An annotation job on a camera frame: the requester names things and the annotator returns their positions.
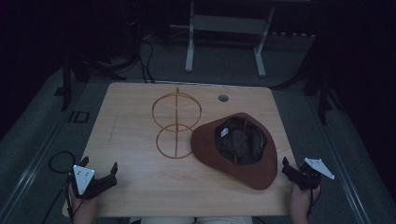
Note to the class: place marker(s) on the grey round table grommet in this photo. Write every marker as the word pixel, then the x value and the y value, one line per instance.
pixel 223 98

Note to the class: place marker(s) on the black tripod stand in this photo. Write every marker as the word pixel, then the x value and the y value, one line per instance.
pixel 323 96

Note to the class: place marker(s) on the white metal desk frame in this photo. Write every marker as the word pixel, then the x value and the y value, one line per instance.
pixel 229 25

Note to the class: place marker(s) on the black metal stand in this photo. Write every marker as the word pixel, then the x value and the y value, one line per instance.
pixel 66 87

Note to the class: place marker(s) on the brown felt hat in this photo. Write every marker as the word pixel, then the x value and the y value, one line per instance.
pixel 205 146

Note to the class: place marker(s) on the person's left hand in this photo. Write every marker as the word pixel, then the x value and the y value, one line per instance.
pixel 82 207

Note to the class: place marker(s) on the person's right hand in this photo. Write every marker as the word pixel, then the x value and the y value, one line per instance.
pixel 300 200

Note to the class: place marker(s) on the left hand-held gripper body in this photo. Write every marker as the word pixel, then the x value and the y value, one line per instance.
pixel 83 180

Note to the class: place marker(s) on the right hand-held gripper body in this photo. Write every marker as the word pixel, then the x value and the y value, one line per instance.
pixel 308 175

